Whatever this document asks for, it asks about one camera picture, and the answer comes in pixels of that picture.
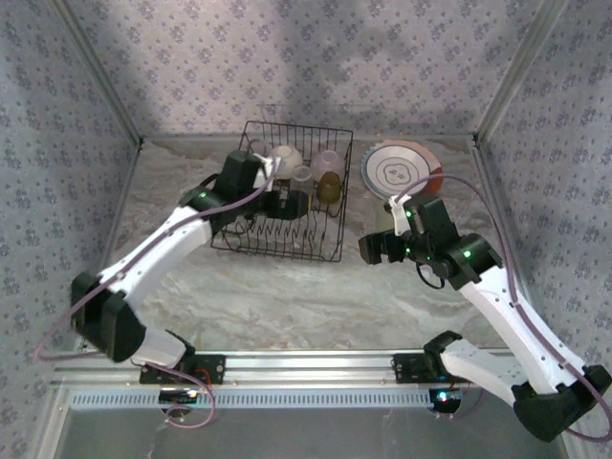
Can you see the frosted green cup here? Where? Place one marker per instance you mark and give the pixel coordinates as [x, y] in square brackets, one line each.
[381, 221]

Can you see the small clear cup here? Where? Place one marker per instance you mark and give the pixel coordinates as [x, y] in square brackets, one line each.
[302, 176]

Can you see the amber textured cup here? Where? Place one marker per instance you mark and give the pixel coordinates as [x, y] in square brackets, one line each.
[329, 189]

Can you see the lavender bowl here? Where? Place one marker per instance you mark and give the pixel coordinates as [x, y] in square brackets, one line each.
[330, 162]

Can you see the pink blue red plate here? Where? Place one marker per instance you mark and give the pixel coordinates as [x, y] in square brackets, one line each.
[434, 165]

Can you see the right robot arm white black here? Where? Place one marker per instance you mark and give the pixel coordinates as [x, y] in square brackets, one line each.
[507, 306]

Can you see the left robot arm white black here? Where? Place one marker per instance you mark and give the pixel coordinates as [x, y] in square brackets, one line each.
[153, 248]

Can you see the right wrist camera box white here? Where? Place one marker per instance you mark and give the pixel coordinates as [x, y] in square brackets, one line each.
[397, 220]

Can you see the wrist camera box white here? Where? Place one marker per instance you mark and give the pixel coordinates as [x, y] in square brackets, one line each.
[270, 165]
[397, 220]

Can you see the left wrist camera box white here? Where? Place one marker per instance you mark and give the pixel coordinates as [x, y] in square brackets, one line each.
[270, 165]

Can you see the aluminium table rear rail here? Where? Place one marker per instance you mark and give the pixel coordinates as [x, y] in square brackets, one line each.
[191, 136]

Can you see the aluminium table side rail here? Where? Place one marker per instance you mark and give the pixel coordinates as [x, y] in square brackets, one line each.
[113, 234]
[495, 191]

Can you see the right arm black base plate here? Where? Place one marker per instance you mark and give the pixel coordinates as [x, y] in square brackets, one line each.
[406, 370]

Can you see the aluminium mounting rail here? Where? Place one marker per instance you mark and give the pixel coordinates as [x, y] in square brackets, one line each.
[311, 365]

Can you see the aluminium frame post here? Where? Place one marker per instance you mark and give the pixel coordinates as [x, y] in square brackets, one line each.
[102, 72]
[518, 72]

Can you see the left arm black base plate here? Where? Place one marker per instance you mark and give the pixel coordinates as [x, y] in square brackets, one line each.
[215, 368]

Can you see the aluminium frame leg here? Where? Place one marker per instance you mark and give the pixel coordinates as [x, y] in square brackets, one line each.
[581, 449]
[52, 425]

